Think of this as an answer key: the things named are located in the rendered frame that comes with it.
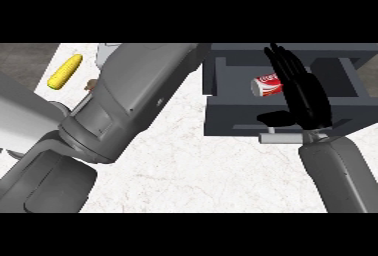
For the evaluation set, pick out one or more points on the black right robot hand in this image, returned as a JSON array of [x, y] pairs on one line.
[[308, 100]]

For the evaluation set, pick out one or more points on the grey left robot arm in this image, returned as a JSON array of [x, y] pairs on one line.
[[134, 86]]

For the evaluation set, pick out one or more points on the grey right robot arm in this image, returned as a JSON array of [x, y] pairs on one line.
[[335, 173]]

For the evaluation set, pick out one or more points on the red soda can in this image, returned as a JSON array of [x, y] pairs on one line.
[[268, 86]]

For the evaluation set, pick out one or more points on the dark grey drawer front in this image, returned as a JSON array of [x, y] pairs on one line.
[[237, 115]]

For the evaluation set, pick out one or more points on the dark grey open drawer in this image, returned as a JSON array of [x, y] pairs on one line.
[[231, 78]]

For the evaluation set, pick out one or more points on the dark grey cabinet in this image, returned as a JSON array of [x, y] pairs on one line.
[[326, 50]]

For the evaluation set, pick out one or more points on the pale grey object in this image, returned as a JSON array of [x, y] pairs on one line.
[[106, 53]]

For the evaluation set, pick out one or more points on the small brown object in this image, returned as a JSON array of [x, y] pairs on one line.
[[91, 85]]

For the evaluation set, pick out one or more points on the yellow corn cob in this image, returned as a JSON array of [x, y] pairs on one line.
[[66, 71]]

